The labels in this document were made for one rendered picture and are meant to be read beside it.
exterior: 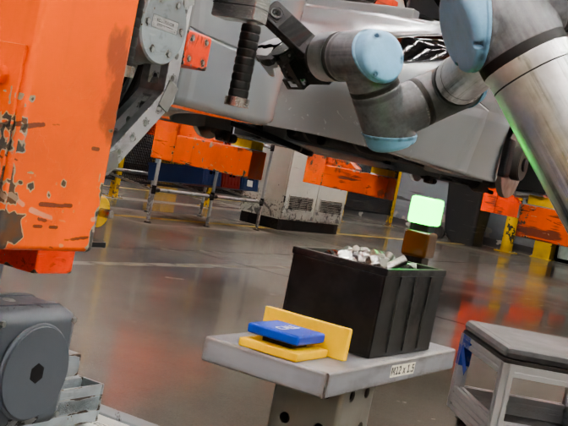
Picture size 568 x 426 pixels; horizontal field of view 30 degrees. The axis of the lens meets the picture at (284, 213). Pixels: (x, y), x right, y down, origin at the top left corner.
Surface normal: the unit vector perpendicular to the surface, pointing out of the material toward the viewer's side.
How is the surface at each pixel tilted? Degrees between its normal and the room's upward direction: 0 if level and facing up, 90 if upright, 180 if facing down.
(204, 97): 90
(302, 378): 90
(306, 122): 107
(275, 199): 90
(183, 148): 90
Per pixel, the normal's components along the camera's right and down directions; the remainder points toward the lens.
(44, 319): 0.87, -0.19
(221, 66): 0.86, 0.20
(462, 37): -0.94, 0.29
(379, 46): 0.56, 0.03
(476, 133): 0.43, 0.27
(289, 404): -0.48, -0.05
